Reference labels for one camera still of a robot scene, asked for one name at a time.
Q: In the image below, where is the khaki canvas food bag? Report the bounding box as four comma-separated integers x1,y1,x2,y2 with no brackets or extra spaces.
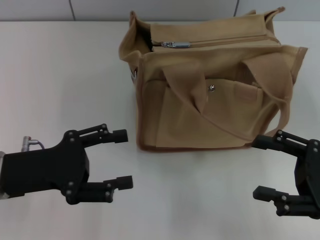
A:
118,6,309,153

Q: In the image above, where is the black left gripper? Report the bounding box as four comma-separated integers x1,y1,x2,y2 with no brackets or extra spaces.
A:
2,122,134,205

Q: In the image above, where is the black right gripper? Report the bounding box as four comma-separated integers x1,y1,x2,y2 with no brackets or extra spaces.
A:
251,129,320,217

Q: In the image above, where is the gripper cable with silver connector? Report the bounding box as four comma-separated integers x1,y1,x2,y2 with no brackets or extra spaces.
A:
22,135,52,152

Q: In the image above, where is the silver metal zipper pull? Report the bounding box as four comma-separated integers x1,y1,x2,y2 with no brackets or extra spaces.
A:
161,41,191,49

